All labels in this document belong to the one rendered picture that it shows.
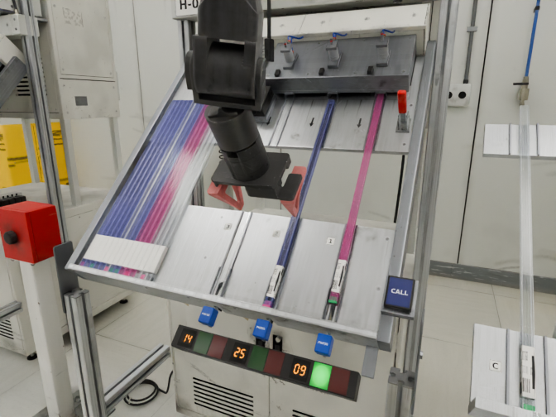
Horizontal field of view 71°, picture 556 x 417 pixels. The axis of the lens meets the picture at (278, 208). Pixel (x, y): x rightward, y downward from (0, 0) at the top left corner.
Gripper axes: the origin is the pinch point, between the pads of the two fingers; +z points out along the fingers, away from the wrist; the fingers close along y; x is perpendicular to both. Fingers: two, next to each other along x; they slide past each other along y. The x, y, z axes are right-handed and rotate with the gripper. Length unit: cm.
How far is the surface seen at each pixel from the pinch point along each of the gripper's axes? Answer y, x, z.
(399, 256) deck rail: -20.0, -2.6, 13.2
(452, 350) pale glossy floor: -37, -38, 142
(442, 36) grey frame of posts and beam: -22, -60, 6
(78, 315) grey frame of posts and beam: 49, 18, 26
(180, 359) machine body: 46, 13, 69
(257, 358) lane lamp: 0.0, 18.4, 18.0
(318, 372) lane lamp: -10.6, 17.9, 18.0
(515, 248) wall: -68, -118, 171
